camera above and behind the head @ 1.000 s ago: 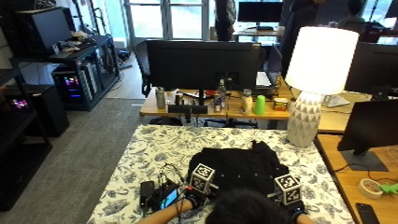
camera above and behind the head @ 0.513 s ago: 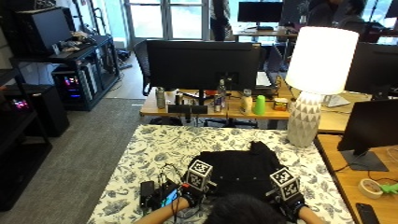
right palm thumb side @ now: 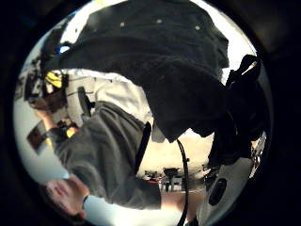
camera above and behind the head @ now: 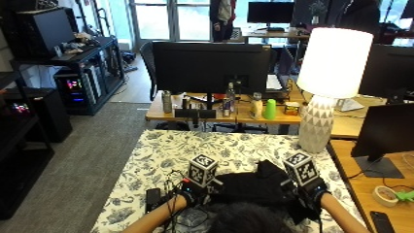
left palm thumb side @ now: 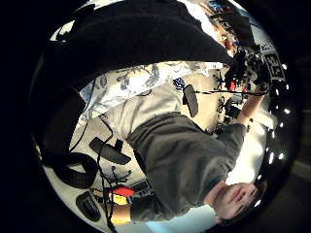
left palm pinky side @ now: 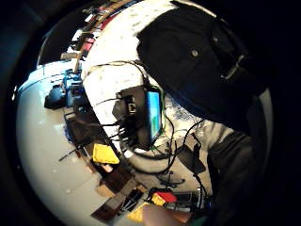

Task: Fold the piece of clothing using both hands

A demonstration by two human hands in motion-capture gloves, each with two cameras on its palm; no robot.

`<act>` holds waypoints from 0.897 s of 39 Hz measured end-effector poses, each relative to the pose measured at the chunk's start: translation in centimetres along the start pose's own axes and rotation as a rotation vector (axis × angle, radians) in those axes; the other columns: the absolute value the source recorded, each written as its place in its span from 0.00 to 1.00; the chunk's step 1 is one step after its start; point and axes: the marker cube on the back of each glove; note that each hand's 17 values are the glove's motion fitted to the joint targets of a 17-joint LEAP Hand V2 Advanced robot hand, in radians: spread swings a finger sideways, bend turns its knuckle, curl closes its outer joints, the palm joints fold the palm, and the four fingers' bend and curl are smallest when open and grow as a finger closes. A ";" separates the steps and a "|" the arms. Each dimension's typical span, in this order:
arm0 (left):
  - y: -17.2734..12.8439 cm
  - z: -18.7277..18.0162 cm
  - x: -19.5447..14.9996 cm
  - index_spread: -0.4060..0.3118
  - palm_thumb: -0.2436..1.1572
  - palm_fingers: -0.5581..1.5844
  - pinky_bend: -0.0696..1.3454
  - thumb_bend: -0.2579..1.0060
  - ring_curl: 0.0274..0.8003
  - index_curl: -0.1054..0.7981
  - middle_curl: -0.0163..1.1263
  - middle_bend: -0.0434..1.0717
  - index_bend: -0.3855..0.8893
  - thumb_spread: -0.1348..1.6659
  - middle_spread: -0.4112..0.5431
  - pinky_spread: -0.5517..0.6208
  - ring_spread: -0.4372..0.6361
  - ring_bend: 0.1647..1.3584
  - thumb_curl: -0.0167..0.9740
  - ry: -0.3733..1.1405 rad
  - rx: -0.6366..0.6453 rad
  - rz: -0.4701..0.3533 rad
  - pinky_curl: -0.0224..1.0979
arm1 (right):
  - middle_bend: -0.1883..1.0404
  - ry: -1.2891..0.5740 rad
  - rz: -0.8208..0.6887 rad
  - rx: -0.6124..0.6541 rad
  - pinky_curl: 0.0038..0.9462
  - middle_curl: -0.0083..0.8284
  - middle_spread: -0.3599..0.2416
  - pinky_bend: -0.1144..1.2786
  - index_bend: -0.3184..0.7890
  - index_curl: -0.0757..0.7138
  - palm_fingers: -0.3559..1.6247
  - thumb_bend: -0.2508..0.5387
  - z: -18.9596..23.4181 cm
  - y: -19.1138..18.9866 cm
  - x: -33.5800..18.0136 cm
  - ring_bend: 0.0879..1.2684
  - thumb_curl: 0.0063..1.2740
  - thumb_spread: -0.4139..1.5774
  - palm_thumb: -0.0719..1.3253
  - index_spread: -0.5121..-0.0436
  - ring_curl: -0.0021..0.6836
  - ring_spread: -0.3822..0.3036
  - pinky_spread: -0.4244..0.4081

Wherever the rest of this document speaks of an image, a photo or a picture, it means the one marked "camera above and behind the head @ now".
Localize person's right hand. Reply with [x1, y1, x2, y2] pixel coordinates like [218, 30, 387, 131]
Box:
[280, 176, 332, 213]

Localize person's left hand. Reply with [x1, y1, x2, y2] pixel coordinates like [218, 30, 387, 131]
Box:
[179, 180, 223, 209]

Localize black cloth garment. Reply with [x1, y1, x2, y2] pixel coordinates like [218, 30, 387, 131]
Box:
[209, 159, 304, 210]

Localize white marker cube right glove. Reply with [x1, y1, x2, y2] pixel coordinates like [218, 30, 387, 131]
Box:
[282, 151, 320, 188]

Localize white marker cube glove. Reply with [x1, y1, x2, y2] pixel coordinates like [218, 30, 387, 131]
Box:
[187, 153, 219, 189]
[282, 151, 320, 188]

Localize white marker cube left glove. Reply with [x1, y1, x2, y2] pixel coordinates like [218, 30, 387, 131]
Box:
[187, 153, 219, 189]

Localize black rectangular battery pack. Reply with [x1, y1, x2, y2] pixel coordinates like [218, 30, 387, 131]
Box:
[145, 187, 162, 214]

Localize blue floral white tablecloth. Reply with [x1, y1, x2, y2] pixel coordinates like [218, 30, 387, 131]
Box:
[89, 129, 367, 233]

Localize wooden side desk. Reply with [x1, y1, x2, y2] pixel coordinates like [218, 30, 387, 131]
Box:
[326, 139, 414, 233]

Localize beige tape roll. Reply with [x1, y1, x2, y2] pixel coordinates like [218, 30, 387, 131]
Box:
[371, 185, 400, 208]

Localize small yellow box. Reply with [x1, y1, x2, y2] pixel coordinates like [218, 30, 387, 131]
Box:
[282, 101, 300, 117]

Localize green plastic cup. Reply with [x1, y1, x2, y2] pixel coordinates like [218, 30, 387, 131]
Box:
[260, 98, 278, 121]

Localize black smartphone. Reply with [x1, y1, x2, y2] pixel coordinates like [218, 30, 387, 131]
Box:
[368, 210, 396, 233]

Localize slim drink can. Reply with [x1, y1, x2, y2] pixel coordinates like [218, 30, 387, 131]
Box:
[221, 96, 232, 117]

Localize green plastic tool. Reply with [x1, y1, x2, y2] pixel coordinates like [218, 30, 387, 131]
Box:
[392, 189, 414, 204]

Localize black monitor on square stand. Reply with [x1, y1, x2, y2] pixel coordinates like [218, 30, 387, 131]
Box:
[348, 102, 414, 180]

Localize grey metal tumbler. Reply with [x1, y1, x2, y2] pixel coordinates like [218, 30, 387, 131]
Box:
[161, 89, 174, 115]

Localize clear plastic bottle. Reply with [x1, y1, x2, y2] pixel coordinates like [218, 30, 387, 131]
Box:
[225, 82, 238, 114]

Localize open laptop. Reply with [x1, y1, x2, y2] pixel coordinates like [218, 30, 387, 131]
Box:
[264, 46, 299, 96]

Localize large black monitor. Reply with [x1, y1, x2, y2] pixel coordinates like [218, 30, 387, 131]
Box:
[151, 41, 272, 111]

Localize white table lamp patterned base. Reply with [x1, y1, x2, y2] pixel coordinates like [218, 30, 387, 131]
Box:
[295, 27, 375, 154]

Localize black office chair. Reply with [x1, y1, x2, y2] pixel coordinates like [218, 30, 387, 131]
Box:
[138, 41, 159, 102]

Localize black monitor behind lamp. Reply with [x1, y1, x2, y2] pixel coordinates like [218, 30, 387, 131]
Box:
[358, 43, 414, 105]

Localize computer tower with coloured lights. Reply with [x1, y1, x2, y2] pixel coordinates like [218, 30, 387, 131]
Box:
[53, 65, 103, 113]

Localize black low cabinet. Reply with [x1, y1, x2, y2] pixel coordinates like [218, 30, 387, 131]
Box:
[0, 86, 73, 144]

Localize black metal shelf rack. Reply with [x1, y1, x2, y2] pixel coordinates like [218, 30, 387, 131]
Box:
[9, 36, 126, 117]

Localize small distant black monitor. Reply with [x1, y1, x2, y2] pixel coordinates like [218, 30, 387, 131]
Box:
[246, 1, 296, 33]

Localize large black equipment case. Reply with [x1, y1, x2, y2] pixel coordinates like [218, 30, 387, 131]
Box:
[12, 7, 77, 60]

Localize black glove cables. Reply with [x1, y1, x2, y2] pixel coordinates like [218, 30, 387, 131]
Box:
[159, 168, 210, 233]

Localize black camera bar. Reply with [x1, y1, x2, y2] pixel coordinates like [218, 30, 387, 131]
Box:
[173, 108, 217, 120]

